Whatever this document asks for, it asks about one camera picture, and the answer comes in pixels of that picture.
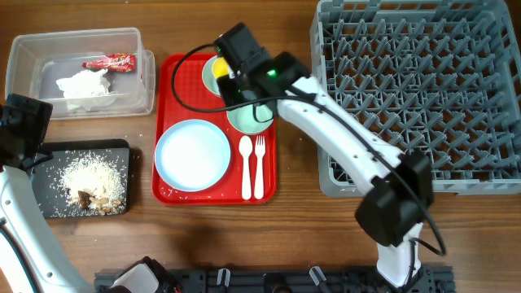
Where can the black food waste tray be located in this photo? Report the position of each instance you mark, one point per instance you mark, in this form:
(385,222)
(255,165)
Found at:
(53,163)

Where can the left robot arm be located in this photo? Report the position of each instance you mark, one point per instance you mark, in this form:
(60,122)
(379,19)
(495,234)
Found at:
(31,258)

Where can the yellow plastic cup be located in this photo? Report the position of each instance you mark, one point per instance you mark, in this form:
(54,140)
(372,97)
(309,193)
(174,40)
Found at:
(220,68)

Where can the large light blue plate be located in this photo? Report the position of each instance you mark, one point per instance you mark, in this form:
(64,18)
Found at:
(192,155)

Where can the red snack wrapper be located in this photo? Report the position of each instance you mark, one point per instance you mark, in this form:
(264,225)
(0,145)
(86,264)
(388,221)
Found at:
(113,62)

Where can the white plastic fork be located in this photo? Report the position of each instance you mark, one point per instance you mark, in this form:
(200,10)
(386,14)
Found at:
(259,181)

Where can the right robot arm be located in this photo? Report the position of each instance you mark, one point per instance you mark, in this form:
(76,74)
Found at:
(396,187)

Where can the white plastic spoon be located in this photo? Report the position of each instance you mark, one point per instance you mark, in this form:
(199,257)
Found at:
(245,150)

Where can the grey dishwasher rack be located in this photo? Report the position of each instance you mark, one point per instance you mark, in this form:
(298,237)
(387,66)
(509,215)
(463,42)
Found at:
(441,77)

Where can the food scraps and rice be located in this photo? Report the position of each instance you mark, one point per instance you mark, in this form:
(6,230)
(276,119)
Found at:
(93,183)

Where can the clear plastic waste bin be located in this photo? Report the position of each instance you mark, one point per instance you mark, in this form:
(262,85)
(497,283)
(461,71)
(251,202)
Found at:
(37,61)

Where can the red serving tray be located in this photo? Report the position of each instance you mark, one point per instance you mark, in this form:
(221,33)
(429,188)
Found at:
(191,89)

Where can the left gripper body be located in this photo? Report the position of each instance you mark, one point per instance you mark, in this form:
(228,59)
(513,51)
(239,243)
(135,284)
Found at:
(27,127)

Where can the mint green bowl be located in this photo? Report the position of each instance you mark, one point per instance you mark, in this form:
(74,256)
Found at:
(251,119)

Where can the white napkin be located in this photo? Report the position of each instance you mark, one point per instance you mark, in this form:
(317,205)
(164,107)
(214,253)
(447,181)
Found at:
(86,89)

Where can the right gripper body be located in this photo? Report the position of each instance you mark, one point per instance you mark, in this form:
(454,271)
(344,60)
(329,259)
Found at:
(232,91)

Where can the small light blue bowl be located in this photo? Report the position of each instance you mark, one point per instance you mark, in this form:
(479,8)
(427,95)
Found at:
(208,78)

